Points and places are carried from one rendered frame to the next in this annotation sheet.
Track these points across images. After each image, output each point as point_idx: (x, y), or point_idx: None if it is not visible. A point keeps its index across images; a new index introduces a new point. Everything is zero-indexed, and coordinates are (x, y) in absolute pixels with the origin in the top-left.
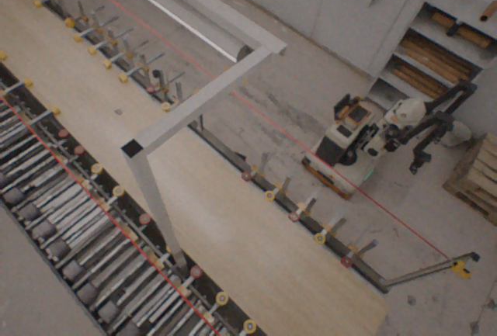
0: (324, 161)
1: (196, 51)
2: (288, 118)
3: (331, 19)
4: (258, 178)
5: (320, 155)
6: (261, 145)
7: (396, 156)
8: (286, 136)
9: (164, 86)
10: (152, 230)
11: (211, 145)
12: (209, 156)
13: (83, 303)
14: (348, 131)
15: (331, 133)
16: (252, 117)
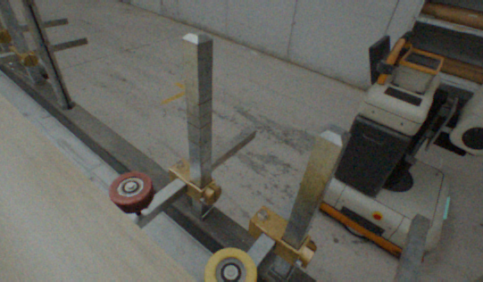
0: (355, 185)
1: (139, 69)
2: (270, 135)
3: (310, 23)
4: (198, 213)
5: (346, 172)
6: (228, 175)
7: (456, 180)
8: (270, 159)
9: None
10: None
11: (85, 140)
12: (11, 131)
13: None
14: (411, 96)
15: (375, 102)
16: (213, 136)
